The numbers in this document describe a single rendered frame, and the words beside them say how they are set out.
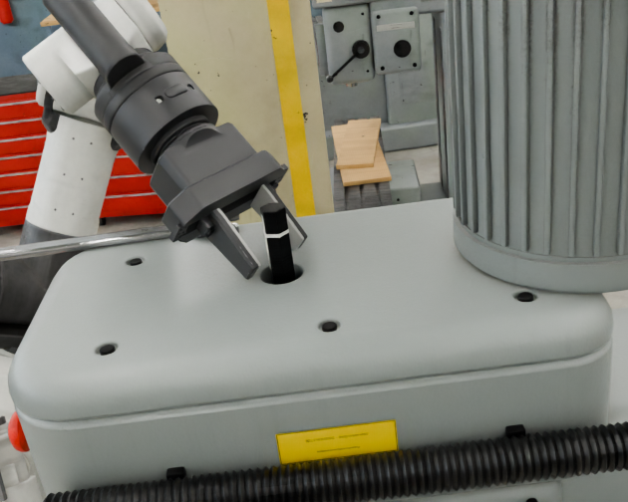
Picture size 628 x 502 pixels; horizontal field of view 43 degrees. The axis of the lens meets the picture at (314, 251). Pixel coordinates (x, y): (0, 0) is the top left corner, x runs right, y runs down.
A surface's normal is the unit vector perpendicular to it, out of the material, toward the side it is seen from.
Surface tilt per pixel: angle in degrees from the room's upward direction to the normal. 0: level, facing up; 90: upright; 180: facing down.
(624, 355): 0
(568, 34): 90
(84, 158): 78
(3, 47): 90
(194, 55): 90
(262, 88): 90
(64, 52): 51
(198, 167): 41
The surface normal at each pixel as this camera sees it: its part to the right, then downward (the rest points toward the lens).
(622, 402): -0.11, -0.85
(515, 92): -0.63, 0.42
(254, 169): 0.37, -0.51
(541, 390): 0.05, 0.45
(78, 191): 0.22, 0.22
